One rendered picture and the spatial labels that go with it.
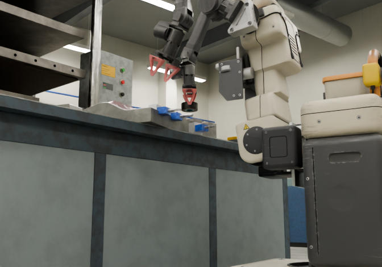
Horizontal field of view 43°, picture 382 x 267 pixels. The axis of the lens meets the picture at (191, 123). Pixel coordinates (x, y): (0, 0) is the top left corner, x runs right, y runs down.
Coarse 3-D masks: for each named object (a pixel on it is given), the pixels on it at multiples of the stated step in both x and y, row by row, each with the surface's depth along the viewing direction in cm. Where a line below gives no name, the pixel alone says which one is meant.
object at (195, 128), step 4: (192, 124) 207; (196, 124) 207; (200, 124) 204; (204, 124) 205; (192, 128) 207; (196, 128) 206; (200, 128) 204; (204, 128) 205; (208, 128) 206; (192, 132) 207; (196, 132) 207; (200, 132) 208
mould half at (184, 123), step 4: (184, 120) 211; (188, 120) 213; (196, 120) 217; (200, 120) 219; (184, 124) 210; (188, 124) 212; (212, 124) 225; (216, 124) 228; (184, 128) 210; (188, 128) 212; (212, 128) 225; (216, 128) 227; (204, 132) 220; (208, 132) 222; (212, 132) 225; (216, 132) 227; (212, 136) 224; (216, 136) 226
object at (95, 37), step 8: (96, 0) 281; (96, 8) 280; (96, 16) 279; (96, 24) 278; (96, 32) 277; (96, 40) 276; (96, 48) 275; (96, 56) 274; (96, 64) 273; (96, 72) 272; (96, 80) 271; (96, 88) 271; (32, 96) 316; (88, 96) 270; (96, 96) 270; (88, 104) 269
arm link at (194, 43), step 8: (200, 16) 235; (200, 24) 234; (208, 24) 236; (192, 32) 236; (200, 32) 234; (192, 40) 234; (200, 40) 235; (184, 48) 235; (192, 48) 233; (200, 48) 237; (192, 56) 234
